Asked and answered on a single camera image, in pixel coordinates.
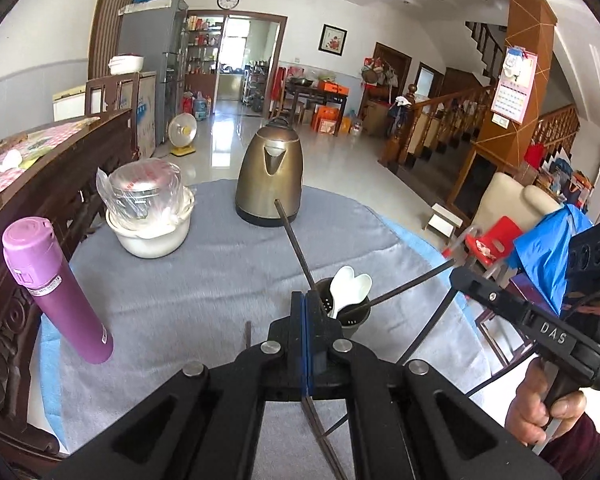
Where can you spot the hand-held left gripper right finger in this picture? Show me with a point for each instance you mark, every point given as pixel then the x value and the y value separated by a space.
pixel 317 350

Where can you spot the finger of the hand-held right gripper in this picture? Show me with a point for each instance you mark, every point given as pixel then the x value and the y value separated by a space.
pixel 490 295

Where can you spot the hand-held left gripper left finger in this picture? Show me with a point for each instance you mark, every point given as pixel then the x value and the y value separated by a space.
pixel 296 340

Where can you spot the dark grey utensil holder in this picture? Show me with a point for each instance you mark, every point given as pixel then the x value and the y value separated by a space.
pixel 352 322

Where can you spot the white plastic spoon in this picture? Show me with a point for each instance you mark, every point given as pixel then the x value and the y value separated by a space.
pixel 361 287
pixel 341 287

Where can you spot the single dark wooden chopstick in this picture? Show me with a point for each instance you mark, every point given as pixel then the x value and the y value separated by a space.
pixel 405 287
pixel 292 240

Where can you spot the person's right forearm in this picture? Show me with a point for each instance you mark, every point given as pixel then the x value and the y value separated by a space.
pixel 580 440

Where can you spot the person's right hand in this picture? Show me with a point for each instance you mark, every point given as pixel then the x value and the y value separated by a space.
pixel 527 410

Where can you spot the dark wooden stool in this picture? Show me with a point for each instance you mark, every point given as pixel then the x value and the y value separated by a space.
pixel 525 285

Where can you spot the red plastic chair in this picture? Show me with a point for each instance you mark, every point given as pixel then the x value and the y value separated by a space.
pixel 495 237

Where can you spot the blue plastic sheet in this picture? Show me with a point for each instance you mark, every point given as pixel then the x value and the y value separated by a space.
pixel 545 255

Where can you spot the white step stool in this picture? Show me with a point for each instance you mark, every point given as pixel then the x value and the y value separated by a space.
pixel 442 217

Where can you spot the cream armchair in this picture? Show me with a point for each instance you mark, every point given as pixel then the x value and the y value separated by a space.
pixel 510 195

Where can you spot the grey tablecloth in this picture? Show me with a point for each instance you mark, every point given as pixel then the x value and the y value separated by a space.
pixel 205 285

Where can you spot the bronze electric kettle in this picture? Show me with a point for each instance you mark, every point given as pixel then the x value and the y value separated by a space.
pixel 267 175

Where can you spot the white plastic bowl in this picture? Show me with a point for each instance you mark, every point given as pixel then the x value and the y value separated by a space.
pixel 150 240

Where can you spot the wooden staircase railing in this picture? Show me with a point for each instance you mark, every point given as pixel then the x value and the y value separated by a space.
pixel 430 120

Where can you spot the clear water jug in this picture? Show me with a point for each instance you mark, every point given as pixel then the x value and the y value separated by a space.
pixel 357 124

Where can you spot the plastic-wrapped steel pot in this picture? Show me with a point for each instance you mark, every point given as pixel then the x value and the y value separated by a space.
pixel 140 190

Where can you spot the orange cardboard box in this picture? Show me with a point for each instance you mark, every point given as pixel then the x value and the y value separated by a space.
pixel 326 120

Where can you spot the small electric fan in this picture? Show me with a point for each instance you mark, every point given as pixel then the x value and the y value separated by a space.
pixel 182 130

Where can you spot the purple thermos bottle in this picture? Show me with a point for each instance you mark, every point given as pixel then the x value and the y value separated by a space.
pixel 60 300

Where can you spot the dark wooden side table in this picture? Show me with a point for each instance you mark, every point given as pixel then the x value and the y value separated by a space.
pixel 315 92

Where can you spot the blue table cover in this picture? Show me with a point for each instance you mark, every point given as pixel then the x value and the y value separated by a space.
pixel 50 385

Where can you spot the blue water jug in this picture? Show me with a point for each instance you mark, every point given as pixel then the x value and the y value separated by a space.
pixel 201 107

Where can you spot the orange wooden pillar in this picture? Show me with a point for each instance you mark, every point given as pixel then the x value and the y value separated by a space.
pixel 530 30

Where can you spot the white freezer with blue print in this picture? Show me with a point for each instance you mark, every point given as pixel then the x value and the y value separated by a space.
pixel 146 115

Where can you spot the carved wooden sideboard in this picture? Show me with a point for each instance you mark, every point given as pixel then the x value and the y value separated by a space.
pixel 55 180

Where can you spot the dark wooden chair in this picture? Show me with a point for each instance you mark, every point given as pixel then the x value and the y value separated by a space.
pixel 111 94

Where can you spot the kitchen shelf with bottles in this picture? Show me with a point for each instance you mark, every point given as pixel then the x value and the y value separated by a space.
pixel 202 45

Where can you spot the checkered cloth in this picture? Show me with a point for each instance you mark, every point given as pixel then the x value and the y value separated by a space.
pixel 50 135

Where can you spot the white rice cooker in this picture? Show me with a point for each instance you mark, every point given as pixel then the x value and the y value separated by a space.
pixel 126 64

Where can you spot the cream chest freezer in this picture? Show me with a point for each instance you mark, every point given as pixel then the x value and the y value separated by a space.
pixel 69 105

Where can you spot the grey refrigerator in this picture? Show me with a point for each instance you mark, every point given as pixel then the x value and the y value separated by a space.
pixel 150 40

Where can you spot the brown door curtain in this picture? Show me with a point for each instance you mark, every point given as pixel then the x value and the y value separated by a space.
pixel 115 10

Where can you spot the pink wall calendar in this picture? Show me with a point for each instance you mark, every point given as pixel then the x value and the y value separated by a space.
pixel 515 90

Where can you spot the framed wall picture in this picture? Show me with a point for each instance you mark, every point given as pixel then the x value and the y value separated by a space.
pixel 333 39

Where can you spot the round wall clock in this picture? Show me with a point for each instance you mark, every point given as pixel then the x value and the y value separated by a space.
pixel 228 0

